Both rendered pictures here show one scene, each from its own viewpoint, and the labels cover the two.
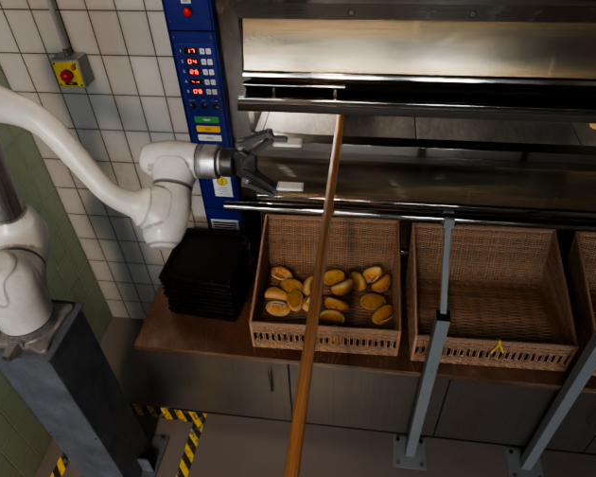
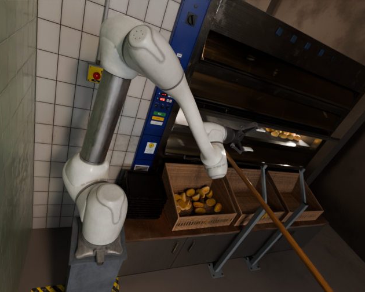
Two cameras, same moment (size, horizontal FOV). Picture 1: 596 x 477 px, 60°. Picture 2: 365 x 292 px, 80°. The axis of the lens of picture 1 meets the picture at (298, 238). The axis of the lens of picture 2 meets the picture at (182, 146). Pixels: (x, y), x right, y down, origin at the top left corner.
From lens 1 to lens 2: 1.19 m
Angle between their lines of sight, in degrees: 35
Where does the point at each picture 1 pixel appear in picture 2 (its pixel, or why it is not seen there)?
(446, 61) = (257, 105)
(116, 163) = not seen: hidden behind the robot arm
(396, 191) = not seen: hidden behind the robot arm
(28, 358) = (111, 259)
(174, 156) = (219, 130)
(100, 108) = not seen: hidden behind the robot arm
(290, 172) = (182, 143)
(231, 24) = (190, 72)
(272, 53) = (201, 88)
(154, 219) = (223, 161)
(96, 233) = (51, 173)
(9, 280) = (124, 203)
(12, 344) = (101, 252)
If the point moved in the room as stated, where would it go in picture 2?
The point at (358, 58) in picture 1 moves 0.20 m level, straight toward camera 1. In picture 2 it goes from (231, 98) to (245, 110)
